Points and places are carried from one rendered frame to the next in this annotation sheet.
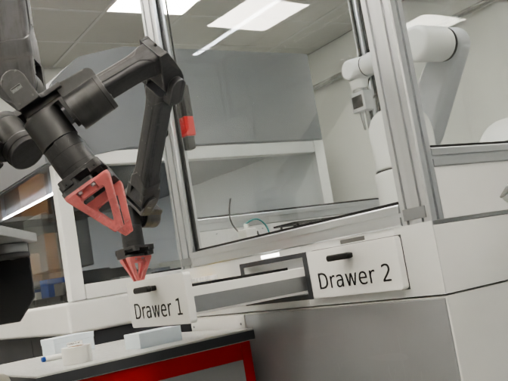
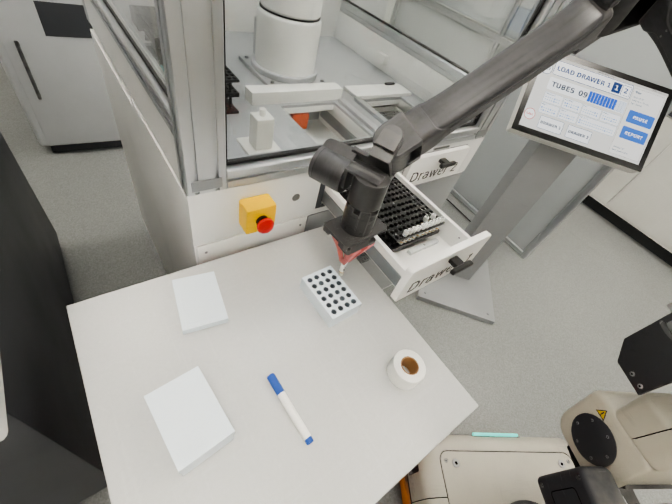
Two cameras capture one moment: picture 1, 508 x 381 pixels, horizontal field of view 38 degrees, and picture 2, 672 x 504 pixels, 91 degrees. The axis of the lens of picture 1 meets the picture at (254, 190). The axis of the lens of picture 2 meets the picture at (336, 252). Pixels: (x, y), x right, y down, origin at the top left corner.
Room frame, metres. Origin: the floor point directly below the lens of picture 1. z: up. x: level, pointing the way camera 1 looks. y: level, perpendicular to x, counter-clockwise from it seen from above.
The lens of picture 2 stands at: (2.09, 0.77, 1.40)
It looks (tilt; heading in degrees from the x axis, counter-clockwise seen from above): 46 degrees down; 257
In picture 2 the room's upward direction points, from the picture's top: 19 degrees clockwise
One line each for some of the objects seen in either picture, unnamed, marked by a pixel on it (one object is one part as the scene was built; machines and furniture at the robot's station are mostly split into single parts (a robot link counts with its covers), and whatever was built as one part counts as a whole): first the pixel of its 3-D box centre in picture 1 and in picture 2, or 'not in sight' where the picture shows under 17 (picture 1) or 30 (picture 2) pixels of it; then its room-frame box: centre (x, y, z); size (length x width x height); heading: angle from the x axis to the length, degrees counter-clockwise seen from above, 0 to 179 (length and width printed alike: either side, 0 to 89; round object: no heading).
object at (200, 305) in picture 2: not in sight; (199, 300); (2.25, 0.38, 0.77); 0.13 x 0.09 x 0.02; 117
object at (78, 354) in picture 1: (76, 354); (406, 369); (1.81, 0.48, 0.78); 0.07 x 0.07 x 0.04
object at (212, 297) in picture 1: (236, 291); (386, 211); (1.84, 0.08, 0.86); 0.40 x 0.26 x 0.06; 126
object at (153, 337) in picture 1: (153, 337); (329, 295); (1.97, 0.32, 0.78); 0.12 x 0.08 x 0.04; 127
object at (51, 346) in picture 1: (68, 344); (190, 418); (2.20, 0.61, 0.79); 0.13 x 0.09 x 0.05; 131
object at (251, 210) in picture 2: not in sight; (257, 214); (2.16, 0.20, 0.88); 0.07 x 0.05 x 0.07; 36
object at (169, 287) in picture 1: (159, 301); (443, 264); (1.72, 0.26, 0.87); 0.29 x 0.02 x 0.11; 36
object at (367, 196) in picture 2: (131, 218); (365, 187); (1.98, 0.34, 1.10); 0.07 x 0.06 x 0.07; 149
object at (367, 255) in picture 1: (354, 269); (435, 166); (1.65, -0.19, 0.87); 0.29 x 0.02 x 0.11; 36
